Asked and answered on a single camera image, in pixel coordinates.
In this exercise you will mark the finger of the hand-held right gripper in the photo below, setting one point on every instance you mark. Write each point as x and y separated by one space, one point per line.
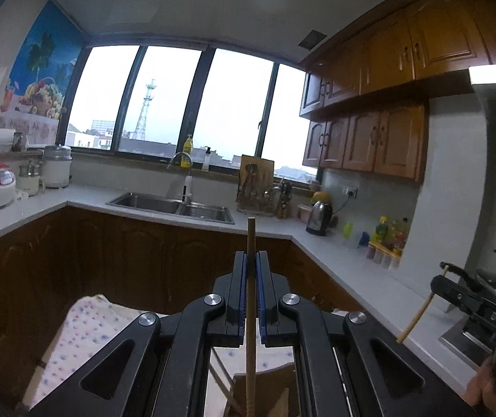
452 295

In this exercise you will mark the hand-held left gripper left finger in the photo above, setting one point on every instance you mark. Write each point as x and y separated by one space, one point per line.
241 295

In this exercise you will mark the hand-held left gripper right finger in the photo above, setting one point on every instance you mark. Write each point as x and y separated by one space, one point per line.
260 299

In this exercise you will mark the wooden utensil holder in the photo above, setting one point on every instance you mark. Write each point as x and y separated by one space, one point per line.
280 393

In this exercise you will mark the person's right hand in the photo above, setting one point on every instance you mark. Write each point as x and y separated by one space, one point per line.
478 382

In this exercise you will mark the gas stove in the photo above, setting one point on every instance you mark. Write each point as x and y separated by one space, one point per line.
460 339

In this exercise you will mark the row of spice jars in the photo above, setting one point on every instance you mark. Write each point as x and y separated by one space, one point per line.
382 257

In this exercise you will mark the cooking oil bottle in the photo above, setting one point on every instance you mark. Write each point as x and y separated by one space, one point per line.
380 232

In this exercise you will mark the pink cup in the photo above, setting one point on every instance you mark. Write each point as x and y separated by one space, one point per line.
305 213

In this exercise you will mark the steel electric kettle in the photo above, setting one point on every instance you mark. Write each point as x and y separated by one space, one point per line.
318 219

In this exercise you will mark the knife block with knives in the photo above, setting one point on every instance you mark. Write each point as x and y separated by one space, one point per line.
283 202

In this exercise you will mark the blue funnel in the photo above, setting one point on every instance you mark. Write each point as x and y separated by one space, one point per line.
363 239

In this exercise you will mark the kitchen counter with wooden cabinets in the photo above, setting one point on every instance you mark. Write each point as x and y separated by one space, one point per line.
144 252

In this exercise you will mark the green plastic scoop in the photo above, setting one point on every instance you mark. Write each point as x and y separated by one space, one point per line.
348 230

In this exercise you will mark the wooden cutting board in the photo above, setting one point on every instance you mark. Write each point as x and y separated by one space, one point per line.
254 182

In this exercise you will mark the metal faucet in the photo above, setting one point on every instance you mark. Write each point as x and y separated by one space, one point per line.
187 182

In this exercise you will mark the steel double sink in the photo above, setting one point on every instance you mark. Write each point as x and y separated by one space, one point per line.
152 203

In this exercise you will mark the clear soap dispenser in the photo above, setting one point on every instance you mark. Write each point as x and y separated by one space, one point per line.
206 163

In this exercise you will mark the yellow dish soap bottle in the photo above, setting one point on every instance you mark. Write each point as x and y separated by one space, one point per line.
186 154

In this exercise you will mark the white floral tablecloth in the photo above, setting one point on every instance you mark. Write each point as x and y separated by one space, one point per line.
87 334

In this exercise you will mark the wooden upper cabinets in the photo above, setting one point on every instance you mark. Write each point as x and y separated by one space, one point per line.
404 95

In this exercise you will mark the kitchen window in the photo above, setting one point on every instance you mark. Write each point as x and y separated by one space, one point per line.
165 104

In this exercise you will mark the white steamer pot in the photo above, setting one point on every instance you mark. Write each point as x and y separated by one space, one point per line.
57 169

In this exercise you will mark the white paper towel roll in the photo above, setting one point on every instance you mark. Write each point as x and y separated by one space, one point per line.
2 141

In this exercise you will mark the white wall socket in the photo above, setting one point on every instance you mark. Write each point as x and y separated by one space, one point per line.
351 191

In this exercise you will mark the tropical fruit wall poster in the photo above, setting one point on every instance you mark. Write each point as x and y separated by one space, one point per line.
44 74

